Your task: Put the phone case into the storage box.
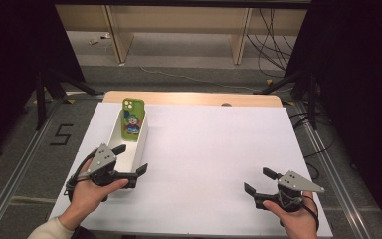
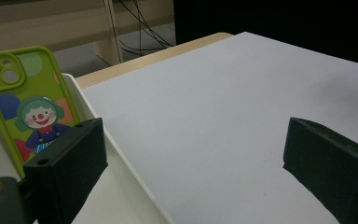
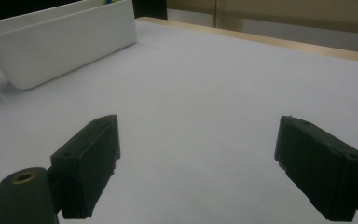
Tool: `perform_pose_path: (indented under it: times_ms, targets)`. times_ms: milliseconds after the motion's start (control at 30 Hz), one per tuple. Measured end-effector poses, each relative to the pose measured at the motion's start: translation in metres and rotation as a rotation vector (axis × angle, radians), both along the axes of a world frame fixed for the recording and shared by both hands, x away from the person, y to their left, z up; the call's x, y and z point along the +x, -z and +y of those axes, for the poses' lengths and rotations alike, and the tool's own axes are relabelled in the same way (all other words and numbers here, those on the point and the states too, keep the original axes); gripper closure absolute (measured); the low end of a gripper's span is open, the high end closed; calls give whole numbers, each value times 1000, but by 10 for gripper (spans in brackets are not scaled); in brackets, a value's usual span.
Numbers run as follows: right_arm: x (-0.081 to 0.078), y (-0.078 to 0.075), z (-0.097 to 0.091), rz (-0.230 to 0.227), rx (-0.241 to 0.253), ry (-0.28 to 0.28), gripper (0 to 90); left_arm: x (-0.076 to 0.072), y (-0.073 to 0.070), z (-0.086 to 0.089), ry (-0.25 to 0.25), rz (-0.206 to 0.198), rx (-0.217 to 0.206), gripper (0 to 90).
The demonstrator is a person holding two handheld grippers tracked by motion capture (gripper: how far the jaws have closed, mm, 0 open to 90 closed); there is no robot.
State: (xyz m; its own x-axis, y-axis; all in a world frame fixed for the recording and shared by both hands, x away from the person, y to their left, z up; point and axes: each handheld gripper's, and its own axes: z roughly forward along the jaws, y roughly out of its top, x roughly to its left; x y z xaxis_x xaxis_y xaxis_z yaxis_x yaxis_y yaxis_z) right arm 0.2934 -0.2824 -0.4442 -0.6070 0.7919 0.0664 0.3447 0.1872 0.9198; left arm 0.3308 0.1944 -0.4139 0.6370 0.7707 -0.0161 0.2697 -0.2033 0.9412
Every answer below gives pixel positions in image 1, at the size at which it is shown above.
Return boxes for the green cartoon phone case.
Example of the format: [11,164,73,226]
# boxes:
[121,97,146,143]

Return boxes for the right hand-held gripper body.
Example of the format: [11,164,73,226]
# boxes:
[254,169,326,214]

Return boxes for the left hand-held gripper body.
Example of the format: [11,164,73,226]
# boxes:
[86,142,139,190]

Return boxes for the black curtain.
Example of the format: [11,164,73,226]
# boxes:
[284,0,382,231]
[0,0,86,162]

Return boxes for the white plastic bin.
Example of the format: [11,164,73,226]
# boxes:
[106,107,149,192]

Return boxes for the person's right hand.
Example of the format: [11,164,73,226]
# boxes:
[262,190,319,239]

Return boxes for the person's left hand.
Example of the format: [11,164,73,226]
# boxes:
[57,148,130,232]

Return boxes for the metal floor rail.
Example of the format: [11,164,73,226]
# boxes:
[0,99,65,239]
[293,100,373,239]

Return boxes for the light wooden table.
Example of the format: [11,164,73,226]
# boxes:
[102,90,284,109]

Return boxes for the beige wooden desk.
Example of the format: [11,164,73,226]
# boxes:
[55,4,309,66]

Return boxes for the white floor cable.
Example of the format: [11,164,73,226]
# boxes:
[127,49,271,93]

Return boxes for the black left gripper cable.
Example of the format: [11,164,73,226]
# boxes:
[64,152,97,204]

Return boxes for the bundle of black hanging cables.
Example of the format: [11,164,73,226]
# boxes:
[246,8,295,80]

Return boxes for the black floor cables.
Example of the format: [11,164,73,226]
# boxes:
[288,111,336,181]

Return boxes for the black tripod stand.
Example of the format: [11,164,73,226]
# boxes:
[253,69,320,131]
[34,68,105,131]

